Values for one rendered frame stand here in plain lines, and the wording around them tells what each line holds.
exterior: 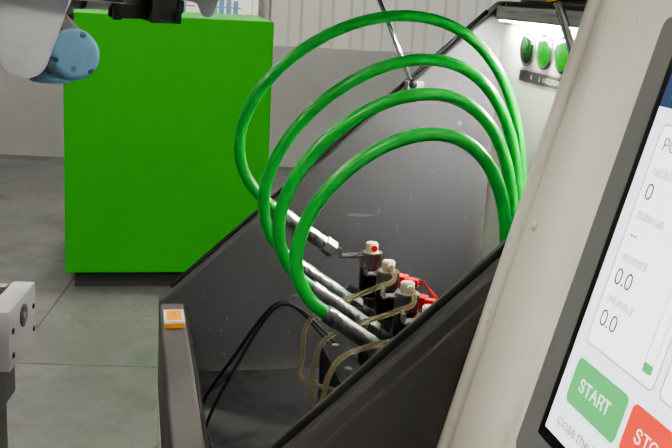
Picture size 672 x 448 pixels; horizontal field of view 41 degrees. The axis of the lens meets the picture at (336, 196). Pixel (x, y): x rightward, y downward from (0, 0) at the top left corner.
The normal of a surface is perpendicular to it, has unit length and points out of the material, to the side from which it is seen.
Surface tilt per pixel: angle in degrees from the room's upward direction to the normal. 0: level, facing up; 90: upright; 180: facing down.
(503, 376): 76
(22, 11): 88
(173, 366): 0
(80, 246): 90
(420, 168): 90
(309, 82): 90
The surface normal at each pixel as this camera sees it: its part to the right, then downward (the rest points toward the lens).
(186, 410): 0.06, -0.97
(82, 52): 0.48, 0.22
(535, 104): -0.98, 0.00
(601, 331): -0.94, -0.24
